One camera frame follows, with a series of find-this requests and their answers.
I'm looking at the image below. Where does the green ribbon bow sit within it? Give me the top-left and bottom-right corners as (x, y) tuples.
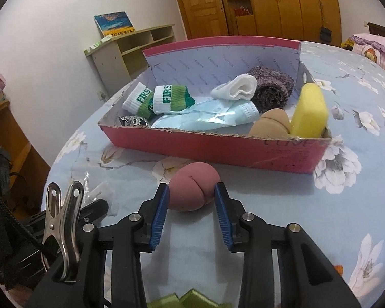
(146, 289), (232, 308)

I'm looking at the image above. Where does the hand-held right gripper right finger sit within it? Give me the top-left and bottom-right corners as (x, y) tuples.
(214, 182), (361, 308)

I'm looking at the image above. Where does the dark patterned sock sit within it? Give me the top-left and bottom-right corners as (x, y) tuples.
(118, 115), (151, 128)

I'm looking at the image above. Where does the green white packet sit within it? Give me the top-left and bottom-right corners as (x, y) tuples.
(86, 37), (113, 52)

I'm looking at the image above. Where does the white green sock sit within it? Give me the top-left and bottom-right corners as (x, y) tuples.
(122, 82), (155, 119)
(152, 84), (196, 115)

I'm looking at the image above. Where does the silver metal spring clip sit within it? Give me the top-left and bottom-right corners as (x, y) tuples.
(41, 180), (84, 283)

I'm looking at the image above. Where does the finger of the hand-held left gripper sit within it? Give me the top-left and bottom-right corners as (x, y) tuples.
(79, 199), (109, 224)

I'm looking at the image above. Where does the yellow sponge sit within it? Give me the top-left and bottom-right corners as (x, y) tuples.
(290, 83), (329, 138)

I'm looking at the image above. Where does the red cardboard box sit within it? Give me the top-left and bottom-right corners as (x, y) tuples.
(97, 36), (332, 174)

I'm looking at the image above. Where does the blue floral bedsheet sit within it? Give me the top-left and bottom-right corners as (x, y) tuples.
(42, 40), (385, 308)

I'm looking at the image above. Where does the pink printed pillow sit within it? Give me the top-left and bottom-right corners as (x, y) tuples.
(350, 34), (385, 81)

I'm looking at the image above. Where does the wooden wardrobe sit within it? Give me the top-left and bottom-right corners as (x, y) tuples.
(215, 0), (342, 47)

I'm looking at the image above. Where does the wooden door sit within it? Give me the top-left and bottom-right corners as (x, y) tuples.
(171, 0), (230, 39)

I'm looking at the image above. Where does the black braided cable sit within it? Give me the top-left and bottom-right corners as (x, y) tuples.
(0, 167), (49, 254)

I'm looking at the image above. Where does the clear plastic wrapper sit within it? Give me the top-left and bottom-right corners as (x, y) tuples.
(83, 181), (121, 217)

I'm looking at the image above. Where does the blue face mask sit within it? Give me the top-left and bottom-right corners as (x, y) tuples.
(151, 99), (260, 132)

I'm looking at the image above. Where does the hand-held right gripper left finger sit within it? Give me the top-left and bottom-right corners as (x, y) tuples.
(26, 183), (170, 308)

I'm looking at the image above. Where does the beige makeup sponge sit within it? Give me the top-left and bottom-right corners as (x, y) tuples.
(248, 108), (292, 138)

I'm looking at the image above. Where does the pink makeup sponge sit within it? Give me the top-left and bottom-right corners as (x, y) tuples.
(168, 163), (221, 212)

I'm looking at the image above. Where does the wooden desk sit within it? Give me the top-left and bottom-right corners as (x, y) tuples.
(0, 99), (52, 219)

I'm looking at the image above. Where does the pale green bookshelf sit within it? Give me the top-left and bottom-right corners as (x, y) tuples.
(85, 24), (175, 98)

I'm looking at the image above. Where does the purple knitted rolled sock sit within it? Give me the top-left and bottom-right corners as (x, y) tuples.
(247, 66), (296, 110)

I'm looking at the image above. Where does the blue yellow painting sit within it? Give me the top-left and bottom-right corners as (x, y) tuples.
(94, 11), (136, 37)

